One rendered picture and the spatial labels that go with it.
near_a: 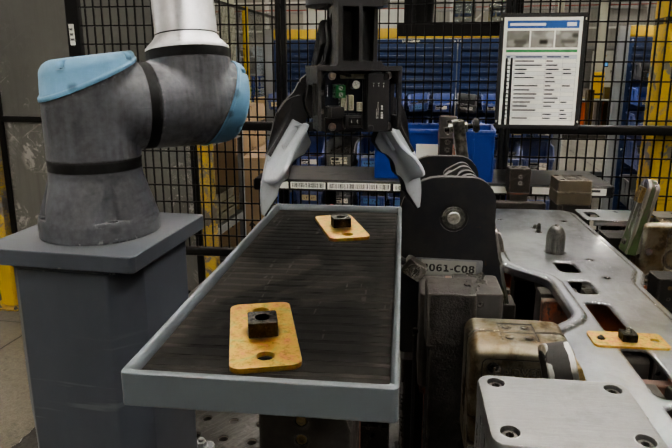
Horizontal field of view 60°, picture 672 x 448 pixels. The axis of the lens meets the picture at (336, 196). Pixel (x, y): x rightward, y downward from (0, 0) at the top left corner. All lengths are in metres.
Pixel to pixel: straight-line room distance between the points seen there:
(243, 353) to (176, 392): 0.04
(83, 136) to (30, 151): 2.68
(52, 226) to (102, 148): 0.11
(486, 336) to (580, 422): 0.18
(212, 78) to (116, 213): 0.22
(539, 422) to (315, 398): 0.15
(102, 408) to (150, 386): 0.52
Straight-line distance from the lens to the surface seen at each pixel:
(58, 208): 0.79
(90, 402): 0.84
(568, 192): 1.44
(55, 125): 0.78
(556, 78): 1.72
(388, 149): 0.55
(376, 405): 0.29
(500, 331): 0.56
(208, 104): 0.81
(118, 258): 0.72
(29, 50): 3.38
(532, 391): 0.41
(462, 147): 1.13
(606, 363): 0.72
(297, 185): 1.51
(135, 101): 0.77
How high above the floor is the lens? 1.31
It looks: 13 degrees down
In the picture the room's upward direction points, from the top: straight up
